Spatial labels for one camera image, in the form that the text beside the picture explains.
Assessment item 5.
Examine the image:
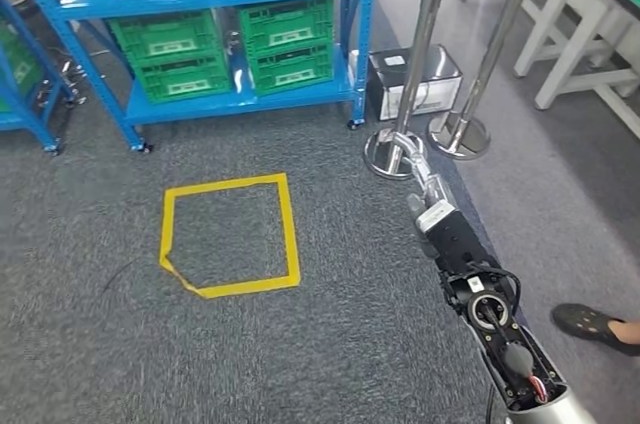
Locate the person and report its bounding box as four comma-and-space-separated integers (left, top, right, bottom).
549, 303, 640, 357

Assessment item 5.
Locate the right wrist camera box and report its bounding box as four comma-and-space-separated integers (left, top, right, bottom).
414, 200, 494, 270

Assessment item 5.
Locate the thin black floor wire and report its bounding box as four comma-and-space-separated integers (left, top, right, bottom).
102, 260, 136, 295

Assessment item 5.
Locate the green plastic crate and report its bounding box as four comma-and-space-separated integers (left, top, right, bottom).
238, 0, 335, 96
107, 10, 233, 104
0, 23, 45, 114

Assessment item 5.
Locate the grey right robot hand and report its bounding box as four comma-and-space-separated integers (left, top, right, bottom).
402, 139, 456, 257

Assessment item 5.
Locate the white table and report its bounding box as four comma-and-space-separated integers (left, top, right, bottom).
512, 0, 640, 141

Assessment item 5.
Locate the black box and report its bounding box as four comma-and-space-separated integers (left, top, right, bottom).
349, 44, 463, 123

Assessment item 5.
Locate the chrome wheeled base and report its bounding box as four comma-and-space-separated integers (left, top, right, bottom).
37, 56, 88, 111

